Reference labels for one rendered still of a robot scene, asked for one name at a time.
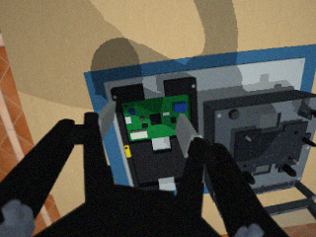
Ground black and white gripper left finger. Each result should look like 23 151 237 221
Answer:
0 101 128 237

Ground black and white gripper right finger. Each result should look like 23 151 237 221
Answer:
164 114 289 237

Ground green circuit board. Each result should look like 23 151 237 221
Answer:
122 94 191 142

